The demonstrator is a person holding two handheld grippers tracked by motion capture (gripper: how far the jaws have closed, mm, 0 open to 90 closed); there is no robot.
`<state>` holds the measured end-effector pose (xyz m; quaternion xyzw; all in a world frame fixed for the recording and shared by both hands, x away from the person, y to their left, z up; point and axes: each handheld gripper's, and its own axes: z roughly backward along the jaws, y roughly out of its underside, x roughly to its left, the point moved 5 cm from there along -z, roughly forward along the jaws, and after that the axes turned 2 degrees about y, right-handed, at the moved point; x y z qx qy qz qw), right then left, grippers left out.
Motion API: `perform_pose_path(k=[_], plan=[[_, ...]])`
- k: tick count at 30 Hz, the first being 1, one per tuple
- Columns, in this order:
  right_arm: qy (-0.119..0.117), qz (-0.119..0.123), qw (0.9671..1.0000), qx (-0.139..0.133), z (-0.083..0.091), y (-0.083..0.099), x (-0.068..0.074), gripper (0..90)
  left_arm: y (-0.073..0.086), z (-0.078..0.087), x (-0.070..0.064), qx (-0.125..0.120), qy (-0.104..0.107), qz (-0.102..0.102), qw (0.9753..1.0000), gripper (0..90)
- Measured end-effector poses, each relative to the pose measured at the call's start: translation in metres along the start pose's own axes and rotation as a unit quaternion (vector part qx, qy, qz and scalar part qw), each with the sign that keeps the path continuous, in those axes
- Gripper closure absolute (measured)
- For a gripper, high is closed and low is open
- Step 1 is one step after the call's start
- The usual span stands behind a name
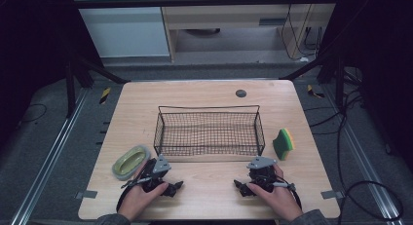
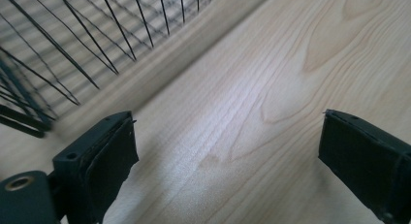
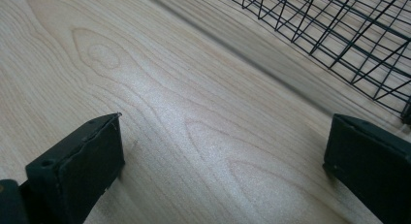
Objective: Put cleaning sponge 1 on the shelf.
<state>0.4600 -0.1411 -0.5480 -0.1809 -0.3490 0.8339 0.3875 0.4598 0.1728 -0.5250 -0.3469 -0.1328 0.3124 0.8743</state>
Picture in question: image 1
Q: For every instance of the person's right hand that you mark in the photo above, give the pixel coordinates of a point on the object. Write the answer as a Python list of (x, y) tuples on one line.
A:
[(279, 200)]

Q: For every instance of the green and yellow sponge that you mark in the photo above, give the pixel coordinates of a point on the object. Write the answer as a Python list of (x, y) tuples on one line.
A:
[(281, 143)]

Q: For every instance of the aluminium floor rail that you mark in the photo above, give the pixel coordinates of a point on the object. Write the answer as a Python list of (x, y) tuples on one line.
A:
[(367, 166), (48, 160)]

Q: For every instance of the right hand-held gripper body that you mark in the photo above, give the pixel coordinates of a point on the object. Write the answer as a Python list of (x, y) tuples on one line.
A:
[(261, 162)]

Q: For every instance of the grey metal table bracket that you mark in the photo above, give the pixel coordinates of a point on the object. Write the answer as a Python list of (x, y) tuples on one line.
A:
[(87, 194), (331, 194)]

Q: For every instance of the grey round table grommet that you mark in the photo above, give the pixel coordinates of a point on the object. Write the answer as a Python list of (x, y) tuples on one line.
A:
[(241, 93)]

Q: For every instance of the person's left hand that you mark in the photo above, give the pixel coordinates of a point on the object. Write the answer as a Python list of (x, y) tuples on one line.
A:
[(138, 199)]

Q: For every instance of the black metal stand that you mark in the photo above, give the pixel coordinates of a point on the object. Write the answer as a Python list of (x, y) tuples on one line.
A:
[(69, 88), (339, 82)]

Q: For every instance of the yellow and black tape strip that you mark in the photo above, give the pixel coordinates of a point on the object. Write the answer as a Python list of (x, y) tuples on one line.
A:
[(105, 95), (314, 92)]

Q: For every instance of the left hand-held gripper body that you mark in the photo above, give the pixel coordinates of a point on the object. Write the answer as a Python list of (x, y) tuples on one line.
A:
[(161, 165)]

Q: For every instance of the black horizontal bar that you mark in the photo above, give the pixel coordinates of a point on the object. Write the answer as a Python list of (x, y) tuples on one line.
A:
[(195, 2)]

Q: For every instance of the green soap dish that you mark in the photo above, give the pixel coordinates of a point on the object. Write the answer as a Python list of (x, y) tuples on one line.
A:
[(130, 161)]

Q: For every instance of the light wooden desk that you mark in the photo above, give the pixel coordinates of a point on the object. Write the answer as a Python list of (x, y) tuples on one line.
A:
[(227, 18)]

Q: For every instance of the dark curtain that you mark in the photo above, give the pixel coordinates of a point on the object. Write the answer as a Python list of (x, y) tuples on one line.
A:
[(32, 56), (383, 72)]

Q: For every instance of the white cabinet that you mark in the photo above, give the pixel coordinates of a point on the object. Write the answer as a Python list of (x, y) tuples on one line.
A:
[(123, 33)]

